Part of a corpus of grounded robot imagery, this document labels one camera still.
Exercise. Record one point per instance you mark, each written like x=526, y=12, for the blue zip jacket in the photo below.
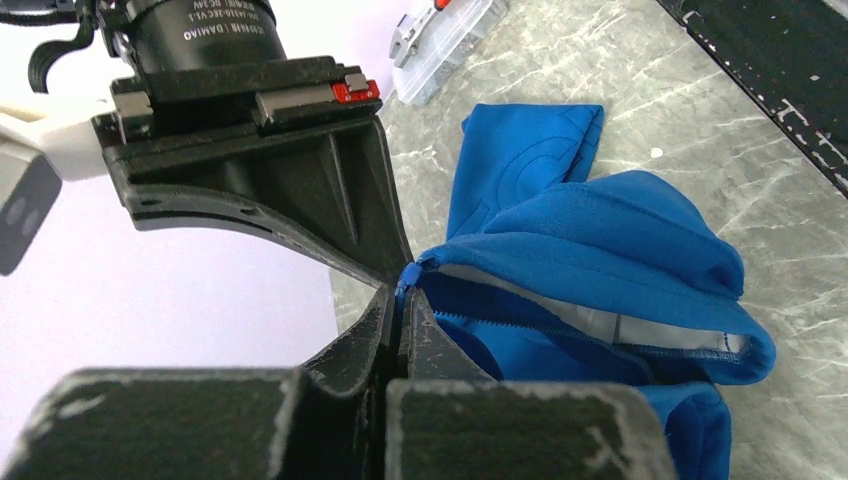
x=547, y=274

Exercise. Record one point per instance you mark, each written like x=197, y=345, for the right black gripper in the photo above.
x=272, y=149

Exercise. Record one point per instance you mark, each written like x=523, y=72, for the orange handled adjustable wrench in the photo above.
x=407, y=35

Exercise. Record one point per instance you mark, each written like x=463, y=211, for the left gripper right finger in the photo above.
x=449, y=419

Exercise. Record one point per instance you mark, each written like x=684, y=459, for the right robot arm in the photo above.
x=122, y=39

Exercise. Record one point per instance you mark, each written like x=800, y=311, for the clear plastic organizer box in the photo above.
x=446, y=44

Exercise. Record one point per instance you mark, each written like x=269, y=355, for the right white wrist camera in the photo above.
x=46, y=140

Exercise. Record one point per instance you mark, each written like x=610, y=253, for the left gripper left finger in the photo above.
x=318, y=420

